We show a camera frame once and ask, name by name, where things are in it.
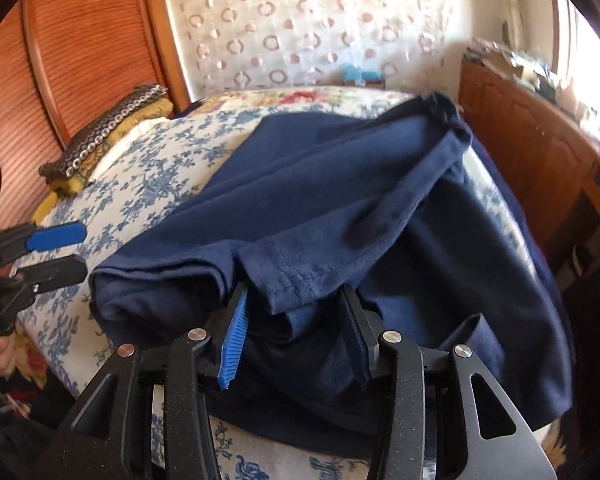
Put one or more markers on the rose floral blanket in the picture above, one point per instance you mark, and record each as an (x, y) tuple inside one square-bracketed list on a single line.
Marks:
[(290, 95)]

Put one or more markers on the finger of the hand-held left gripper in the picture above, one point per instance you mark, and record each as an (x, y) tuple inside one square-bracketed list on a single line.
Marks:
[(55, 235), (60, 270)]

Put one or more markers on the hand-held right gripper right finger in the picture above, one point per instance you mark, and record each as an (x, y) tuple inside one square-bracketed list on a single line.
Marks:
[(356, 331)]

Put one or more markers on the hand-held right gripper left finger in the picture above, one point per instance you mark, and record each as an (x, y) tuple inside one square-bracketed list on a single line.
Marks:
[(235, 341)]

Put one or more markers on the blue box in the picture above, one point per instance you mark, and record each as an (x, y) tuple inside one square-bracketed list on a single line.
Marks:
[(362, 72)]

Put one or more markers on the wooden cabinet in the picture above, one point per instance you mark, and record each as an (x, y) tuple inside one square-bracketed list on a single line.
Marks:
[(520, 125)]

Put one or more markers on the navy blanket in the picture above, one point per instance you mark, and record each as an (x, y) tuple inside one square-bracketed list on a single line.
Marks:
[(530, 240)]

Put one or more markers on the navy t-shirt with orange print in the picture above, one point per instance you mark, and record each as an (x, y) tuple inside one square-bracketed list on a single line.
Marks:
[(305, 185)]

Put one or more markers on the pile of papers and boxes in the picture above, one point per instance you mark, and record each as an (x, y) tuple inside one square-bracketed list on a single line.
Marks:
[(510, 62)]

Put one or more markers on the circle patterned sheer curtain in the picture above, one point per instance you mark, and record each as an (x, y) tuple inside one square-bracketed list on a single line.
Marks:
[(305, 20)]

